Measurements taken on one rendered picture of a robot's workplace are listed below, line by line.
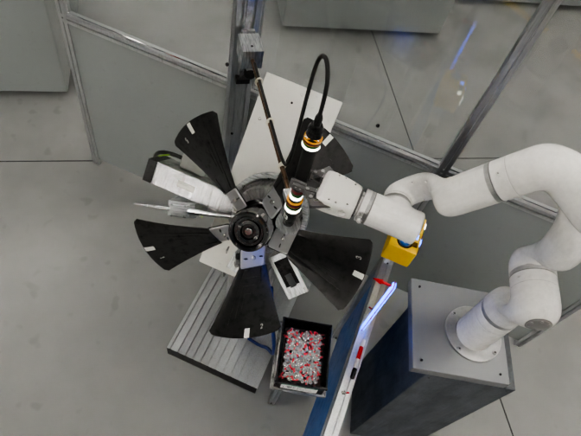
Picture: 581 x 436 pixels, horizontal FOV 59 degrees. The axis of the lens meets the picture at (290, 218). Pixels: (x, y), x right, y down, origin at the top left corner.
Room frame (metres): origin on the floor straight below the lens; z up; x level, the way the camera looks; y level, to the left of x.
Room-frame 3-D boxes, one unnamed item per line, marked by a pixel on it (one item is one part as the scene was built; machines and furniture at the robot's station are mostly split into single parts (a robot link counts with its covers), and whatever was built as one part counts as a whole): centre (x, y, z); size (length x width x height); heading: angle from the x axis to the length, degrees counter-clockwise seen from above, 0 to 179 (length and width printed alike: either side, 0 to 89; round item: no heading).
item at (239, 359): (1.02, 0.11, 0.04); 0.62 x 0.46 x 0.08; 172
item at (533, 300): (0.77, -0.68, 1.27); 0.19 x 0.12 x 0.24; 4
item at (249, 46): (1.37, 0.29, 1.35); 0.10 x 0.07 x 0.08; 27
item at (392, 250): (1.05, -0.40, 1.02); 0.16 x 0.10 x 0.11; 172
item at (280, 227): (0.82, 0.01, 1.31); 0.09 x 0.07 x 0.10; 27
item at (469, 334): (0.80, -0.68, 1.06); 0.19 x 0.19 x 0.18
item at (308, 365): (0.61, -0.17, 0.84); 0.19 x 0.14 x 0.04; 7
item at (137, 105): (1.52, -0.10, 0.50); 2.59 x 0.03 x 0.91; 82
